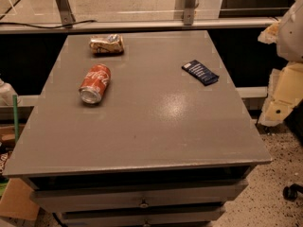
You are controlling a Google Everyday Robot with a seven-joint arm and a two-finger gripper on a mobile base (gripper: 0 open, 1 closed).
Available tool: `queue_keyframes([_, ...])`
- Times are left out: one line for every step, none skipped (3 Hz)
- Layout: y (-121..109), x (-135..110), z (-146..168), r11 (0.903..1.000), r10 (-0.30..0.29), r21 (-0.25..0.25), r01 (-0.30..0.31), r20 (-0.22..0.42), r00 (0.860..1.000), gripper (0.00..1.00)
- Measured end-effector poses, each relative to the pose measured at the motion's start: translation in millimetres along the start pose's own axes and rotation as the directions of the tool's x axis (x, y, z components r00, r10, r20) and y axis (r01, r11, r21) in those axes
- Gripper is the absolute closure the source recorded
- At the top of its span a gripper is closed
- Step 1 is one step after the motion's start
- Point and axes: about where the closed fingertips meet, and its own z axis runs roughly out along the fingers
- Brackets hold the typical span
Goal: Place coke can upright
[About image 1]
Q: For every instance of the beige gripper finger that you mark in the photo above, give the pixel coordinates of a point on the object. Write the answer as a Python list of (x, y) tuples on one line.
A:
[(285, 92), (269, 34)]

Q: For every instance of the red coke can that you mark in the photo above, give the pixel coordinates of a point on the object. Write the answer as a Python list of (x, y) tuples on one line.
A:
[(94, 84)]

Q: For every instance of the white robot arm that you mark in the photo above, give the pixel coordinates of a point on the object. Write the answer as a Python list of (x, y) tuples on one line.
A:
[(289, 45)]

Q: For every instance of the dark blue snack packet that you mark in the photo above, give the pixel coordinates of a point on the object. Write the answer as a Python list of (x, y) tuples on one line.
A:
[(200, 72)]

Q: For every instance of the black chair caster wheel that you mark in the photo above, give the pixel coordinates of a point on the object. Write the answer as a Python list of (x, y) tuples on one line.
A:
[(291, 192)]

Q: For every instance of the grey cabinet lower drawer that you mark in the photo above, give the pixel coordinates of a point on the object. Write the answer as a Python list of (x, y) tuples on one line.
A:
[(148, 217)]

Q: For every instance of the grey cabinet drawer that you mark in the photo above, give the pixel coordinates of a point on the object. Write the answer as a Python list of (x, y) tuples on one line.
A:
[(148, 217), (138, 196)]

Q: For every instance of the crumpled golden snack bag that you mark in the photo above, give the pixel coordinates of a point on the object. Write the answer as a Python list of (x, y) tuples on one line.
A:
[(111, 44)]

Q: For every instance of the green pole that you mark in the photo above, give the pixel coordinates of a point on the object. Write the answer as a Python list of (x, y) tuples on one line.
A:
[(15, 118)]

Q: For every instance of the grey cabinet top drawer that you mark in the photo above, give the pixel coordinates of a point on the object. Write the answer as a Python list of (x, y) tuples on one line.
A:
[(138, 196)]

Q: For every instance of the white plastic jug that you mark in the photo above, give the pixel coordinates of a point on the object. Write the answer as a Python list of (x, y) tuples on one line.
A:
[(7, 93)]

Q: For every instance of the brown cardboard box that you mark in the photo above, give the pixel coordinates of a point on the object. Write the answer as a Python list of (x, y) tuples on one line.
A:
[(16, 203)]

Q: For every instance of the right metal window bracket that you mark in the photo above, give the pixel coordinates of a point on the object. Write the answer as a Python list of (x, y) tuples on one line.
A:
[(189, 12)]

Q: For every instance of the metal window bracket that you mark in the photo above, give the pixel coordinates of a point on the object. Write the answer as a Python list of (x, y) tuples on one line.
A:
[(66, 13), (189, 12)]

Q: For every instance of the left metal window bracket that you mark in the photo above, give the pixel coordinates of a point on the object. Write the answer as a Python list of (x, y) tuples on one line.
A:
[(66, 13)]

